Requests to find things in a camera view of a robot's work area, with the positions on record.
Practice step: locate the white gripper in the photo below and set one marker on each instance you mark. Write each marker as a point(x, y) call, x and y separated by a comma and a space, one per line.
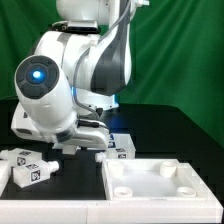
point(70, 131)

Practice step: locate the white square tabletop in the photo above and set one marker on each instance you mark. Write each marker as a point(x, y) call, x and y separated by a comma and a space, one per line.
point(152, 179)

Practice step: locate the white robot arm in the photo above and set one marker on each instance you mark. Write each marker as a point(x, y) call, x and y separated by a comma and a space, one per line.
point(74, 72)

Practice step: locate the paper sheet with markers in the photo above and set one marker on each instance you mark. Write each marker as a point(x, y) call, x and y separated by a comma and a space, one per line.
point(116, 141)

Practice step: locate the white u-shaped fence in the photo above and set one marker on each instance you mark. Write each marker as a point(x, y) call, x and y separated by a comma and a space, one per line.
point(110, 211)

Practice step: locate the black camera on stand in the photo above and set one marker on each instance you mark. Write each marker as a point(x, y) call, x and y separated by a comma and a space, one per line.
point(83, 27)

